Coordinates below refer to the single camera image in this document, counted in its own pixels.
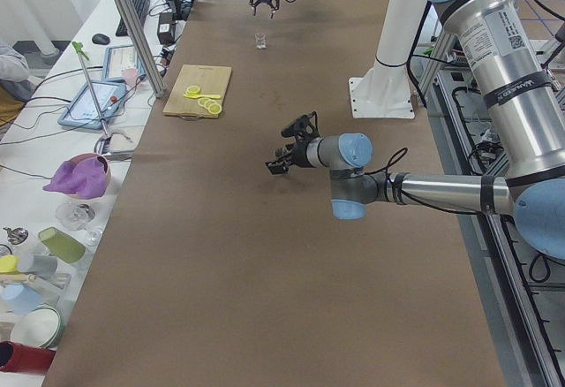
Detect clear glass measuring cup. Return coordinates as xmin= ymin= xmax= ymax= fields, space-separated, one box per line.
xmin=254 ymin=33 xmax=267 ymax=50

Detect pink cup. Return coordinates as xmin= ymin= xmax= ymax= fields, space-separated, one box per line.
xmin=122 ymin=67 xmax=139 ymax=88

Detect green cup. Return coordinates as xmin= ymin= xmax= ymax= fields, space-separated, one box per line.
xmin=38 ymin=227 xmax=86 ymax=263

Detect light blue cup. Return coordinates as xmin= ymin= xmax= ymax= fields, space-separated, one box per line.
xmin=1 ymin=283 xmax=43 ymax=315

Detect yellow plastic knife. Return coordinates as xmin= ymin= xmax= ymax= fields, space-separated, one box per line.
xmin=183 ymin=94 xmax=222 ymax=100

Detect bamboo cutting board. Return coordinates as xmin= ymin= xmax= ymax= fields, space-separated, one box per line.
xmin=162 ymin=64 xmax=232 ymax=118

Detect black keyboard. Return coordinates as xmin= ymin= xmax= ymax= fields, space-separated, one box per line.
xmin=115 ymin=0 xmax=152 ymax=38

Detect blue teach pendant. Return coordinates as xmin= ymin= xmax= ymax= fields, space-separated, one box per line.
xmin=102 ymin=44 xmax=146 ymax=82
xmin=58 ymin=81 xmax=126 ymax=131

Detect black computer mouse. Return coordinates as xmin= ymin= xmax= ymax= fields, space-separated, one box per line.
xmin=91 ymin=33 xmax=110 ymax=45

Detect pink bowl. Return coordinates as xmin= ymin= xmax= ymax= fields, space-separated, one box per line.
xmin=67 ymin=154 xmax=111 ymax=199

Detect metal rod with green clip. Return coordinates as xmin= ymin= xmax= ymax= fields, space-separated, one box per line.
xmin=72 ymin=41 xmax=111 ymax=140

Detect purple cloth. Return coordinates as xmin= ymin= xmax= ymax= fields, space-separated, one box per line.
xmin=42 ymin=157 xmax=107 ymax=199

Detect wine glass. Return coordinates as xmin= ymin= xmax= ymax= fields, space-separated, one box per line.
xmin=55 ymin=202 xmax=95 ymax=231

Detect white green bowl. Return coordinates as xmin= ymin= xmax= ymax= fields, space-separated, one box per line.
xmin=10 ymin=306 xmax=64 ymax=348

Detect red cylinder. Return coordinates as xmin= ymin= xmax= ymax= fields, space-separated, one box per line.
xmin=1 ymin=341 xmax=56 ymax=375

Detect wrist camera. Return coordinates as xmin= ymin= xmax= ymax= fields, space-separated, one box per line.
xmin=281 ymin=111 xmax=320 ymax=141

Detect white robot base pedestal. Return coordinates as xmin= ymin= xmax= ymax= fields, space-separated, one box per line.
xmin=350 ymin=0 xmax=426 ymax=119

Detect aluminium frame post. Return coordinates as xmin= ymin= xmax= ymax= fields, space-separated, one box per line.
xmin=114 ymin=0 xmax=165 ymax=98

